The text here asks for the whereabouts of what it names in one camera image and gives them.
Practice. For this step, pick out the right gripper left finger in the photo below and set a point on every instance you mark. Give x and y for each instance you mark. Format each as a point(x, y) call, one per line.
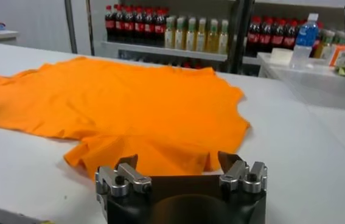
point(120, 179)

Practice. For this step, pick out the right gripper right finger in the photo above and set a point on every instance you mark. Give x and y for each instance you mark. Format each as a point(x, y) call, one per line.
point(245, 179)

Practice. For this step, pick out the orange t-shirt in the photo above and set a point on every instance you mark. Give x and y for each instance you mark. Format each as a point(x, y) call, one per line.
point(129, 106)

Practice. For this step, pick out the metal drinks shelf rack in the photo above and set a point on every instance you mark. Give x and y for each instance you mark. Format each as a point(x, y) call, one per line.
point(251, 60)
point(166, 50)

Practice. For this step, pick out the yellow tea bottle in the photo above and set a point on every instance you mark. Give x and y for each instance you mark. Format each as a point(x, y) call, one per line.
point(191, 37)
point(212, 39)
point(180, 36)
point(201, 38)
point(327, 45)
point(170, 36)
point(223, 39)
point(339, 38)

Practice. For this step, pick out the cola bottle red cap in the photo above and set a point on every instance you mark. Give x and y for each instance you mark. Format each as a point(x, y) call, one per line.
point(120, 25)
point(160, 29)
point(149, 28)
point(139, 27)
point(109, 25)
point(253, 35)
point(278, 36)
point(265, 36)
point(290, 36)
point(129, 26)

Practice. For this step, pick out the green cloth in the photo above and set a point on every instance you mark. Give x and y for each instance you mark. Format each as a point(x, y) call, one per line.
point(342, 70)

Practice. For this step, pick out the orange box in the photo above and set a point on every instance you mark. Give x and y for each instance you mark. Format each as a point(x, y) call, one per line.
point(337, 54)

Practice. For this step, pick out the clear water bottle blue label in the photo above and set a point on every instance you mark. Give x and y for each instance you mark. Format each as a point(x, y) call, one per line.
point(305, 36)

